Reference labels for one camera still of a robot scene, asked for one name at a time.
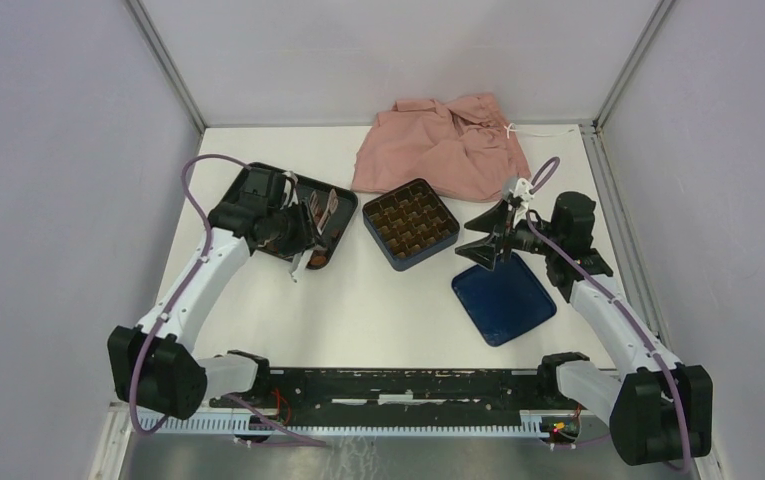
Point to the blue box lid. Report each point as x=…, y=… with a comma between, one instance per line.
x=503, y=303

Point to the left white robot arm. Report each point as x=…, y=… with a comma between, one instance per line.
x=152, y=363

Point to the blue chocolate box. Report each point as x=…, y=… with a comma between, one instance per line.
x=410, y=224

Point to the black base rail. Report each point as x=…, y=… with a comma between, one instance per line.
x=317, y=397

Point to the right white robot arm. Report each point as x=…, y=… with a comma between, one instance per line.
x=657, y=408

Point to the black chocolate tray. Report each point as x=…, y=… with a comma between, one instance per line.
x=336, y=218

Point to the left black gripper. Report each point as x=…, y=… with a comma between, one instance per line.
x=306, y=237

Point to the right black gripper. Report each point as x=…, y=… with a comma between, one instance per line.
x=493, y=220

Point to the silver metal tongs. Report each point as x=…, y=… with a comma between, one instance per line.
x=321, y=208

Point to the pink cloth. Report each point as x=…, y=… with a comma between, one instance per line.
x=463, y=148

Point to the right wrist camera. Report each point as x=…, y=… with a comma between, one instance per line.
x=517, y=192

